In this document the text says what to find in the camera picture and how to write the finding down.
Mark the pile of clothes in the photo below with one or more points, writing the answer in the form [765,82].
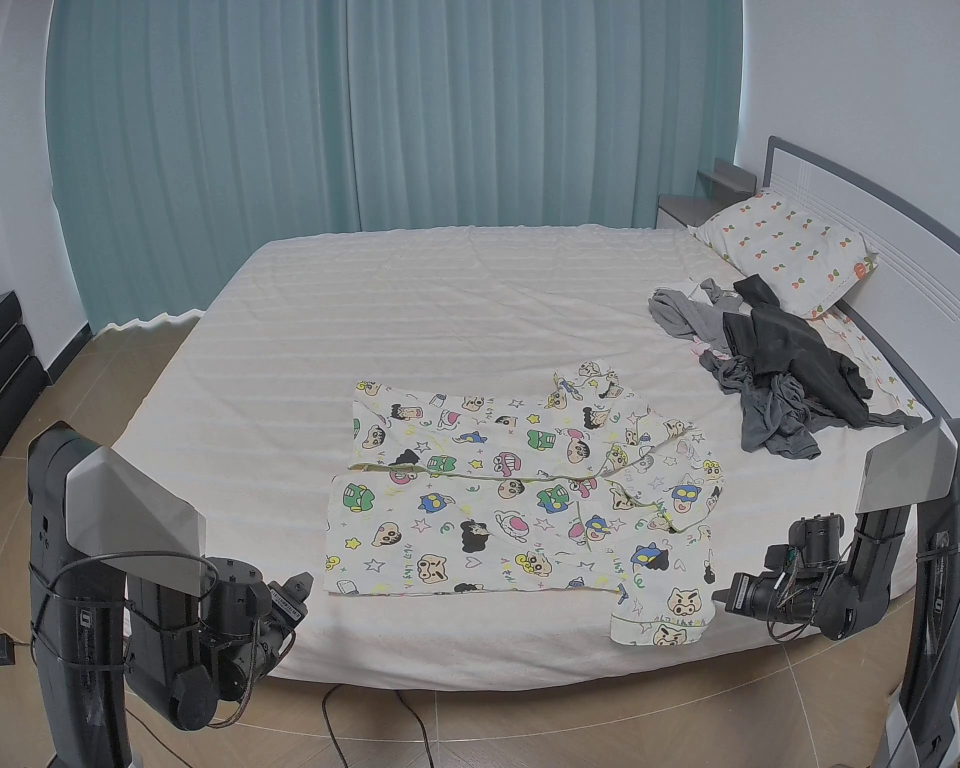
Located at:
[787,360]

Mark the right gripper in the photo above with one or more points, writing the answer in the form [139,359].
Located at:
[757,596]

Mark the white printed pyjama top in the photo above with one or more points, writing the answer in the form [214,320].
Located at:
[487,510]

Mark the bed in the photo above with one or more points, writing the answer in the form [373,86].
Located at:
[450,315]

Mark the white printed pillow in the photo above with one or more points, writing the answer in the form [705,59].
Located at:
[787,247]

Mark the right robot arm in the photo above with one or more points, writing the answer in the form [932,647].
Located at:
[862,585]

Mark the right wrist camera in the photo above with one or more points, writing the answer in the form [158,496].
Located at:
[778,561]

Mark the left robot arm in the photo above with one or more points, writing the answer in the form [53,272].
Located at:
[82,637]

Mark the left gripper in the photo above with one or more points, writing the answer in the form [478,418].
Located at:
[286,606]

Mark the blue-green curtain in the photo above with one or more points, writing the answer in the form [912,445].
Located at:
[225,150]

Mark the grey bedside table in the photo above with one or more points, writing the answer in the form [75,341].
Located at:
[682,206]

